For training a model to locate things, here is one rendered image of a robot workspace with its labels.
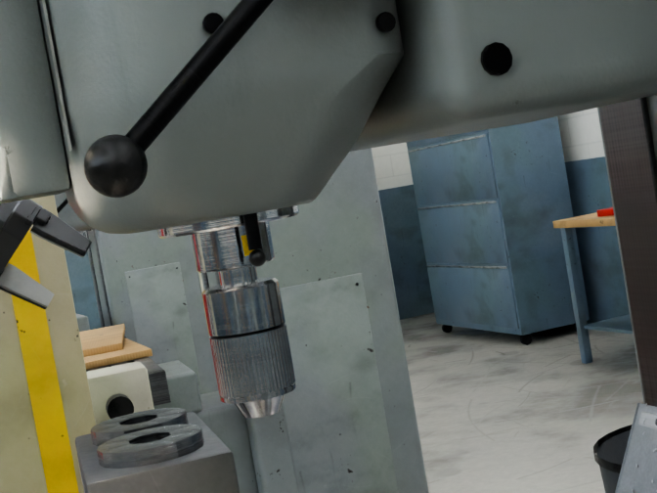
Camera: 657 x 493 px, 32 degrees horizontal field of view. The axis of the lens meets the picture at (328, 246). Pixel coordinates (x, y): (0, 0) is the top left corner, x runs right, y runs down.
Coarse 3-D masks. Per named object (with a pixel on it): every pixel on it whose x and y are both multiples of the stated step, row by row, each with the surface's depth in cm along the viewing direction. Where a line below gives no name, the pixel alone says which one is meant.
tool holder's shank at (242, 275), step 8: (224, 272) 68; (232, 272) 68; (240, 272) 68; (248, 272) 68; (256, 272) 69; (224, 280) 68; (232, 280) 68; (240, 280) 68; (248, 280) 68; (256, 280) 69
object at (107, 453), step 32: (128, 416) 110; (160, 416) 107; (192, 416) 111; (96, 448) 103; (128, 448) 94; (160, 448) 93; (192, 448) 95; (224, 448) 94; (96, 480) 90; (128, 480) 91; (160, 480) 91; (192, 480) 92; (224, 480) 93
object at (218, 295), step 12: (216, 288) 69; (228, 288) 67; (240, 288) 67; (252, 288) 67; (264, 288) 67; (276, 288) 68; (204, 300) 68; (216, 300) 67; (228, 300) 67; (240, 300) 67; (252, 300) 67
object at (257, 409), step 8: (264, 400) 68; (272, 400) 68; (280, 400) 69; (240, 408) 69; (248, 408) 68; (256, 408) 68; (264, 408) 68; (272, 408) 68; (280, 408) 69; (248, 416) 69; (256, 416) 68; (264, 416) 68
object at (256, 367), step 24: (216, 312) 67; (240, 312) 67; (264, 312) 67; (216, 336) 68; (240, 336) 67; (264, 336) 67; (216, 360) 68; (240, 360) 67; (264, 360) 67; (288, 360) 68; (240, 384) 67; (264, 384) 67; (288, 384) 68
